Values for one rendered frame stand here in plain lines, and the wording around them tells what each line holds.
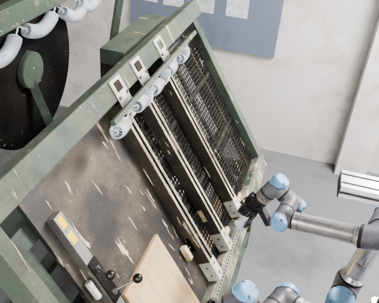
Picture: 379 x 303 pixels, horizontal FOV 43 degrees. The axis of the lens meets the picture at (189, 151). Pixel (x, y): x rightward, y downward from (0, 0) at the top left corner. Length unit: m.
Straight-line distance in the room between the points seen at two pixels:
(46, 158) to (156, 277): 0.81
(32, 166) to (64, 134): 0.21
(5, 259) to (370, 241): 1.29
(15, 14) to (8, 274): 1.13
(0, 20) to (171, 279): 1.35
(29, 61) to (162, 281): 1.19
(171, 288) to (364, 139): 3.14
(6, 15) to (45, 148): 0.70
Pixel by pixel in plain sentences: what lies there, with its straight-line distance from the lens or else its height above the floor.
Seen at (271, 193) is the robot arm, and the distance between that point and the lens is 2.14.
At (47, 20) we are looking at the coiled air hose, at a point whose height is 2.06.
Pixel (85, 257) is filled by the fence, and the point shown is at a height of 1.54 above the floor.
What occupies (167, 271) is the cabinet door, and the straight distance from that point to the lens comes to 2.30.
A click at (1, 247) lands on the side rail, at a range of 1.59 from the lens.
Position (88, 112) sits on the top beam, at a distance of 1.94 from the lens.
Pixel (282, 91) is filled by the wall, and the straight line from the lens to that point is 4.98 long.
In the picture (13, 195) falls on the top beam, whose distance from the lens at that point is 1.58.
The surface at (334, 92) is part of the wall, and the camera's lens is 4.95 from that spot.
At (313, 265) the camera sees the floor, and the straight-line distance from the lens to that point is 4.13.
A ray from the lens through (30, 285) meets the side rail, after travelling 1.65.
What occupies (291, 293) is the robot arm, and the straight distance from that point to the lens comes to 1.69.
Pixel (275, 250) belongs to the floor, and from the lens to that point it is 4.15.
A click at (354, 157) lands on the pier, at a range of 5.09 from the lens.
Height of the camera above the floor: 2.87
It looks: 34 degrees down
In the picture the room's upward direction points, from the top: 5 degrees clockwise
